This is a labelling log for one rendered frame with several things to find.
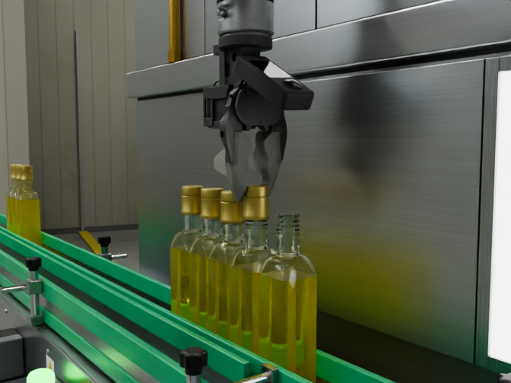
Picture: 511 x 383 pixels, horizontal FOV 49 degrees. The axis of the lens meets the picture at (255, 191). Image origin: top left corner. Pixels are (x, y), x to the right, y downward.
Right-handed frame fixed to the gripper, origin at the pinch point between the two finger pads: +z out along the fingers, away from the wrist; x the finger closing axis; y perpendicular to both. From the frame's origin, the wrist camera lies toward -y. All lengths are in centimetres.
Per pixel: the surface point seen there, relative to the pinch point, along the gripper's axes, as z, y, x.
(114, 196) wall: 69, 681, -265
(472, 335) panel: 15.3, -24.3, -12.3
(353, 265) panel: 10.5, -6.1, -12.3
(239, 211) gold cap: 3.1, 3.9, -0.1
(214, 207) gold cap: 3.1, 9.8, 0.2
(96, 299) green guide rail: 22.9, 42.2, 6.0
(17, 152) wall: 3, 498, -94
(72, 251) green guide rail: 21, 83, -4
